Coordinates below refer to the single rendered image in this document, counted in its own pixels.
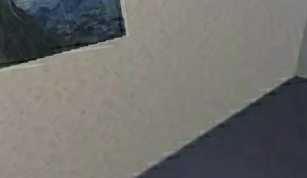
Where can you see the blue framed wall painting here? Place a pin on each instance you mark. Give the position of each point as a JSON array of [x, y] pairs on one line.
[[50, 21]]

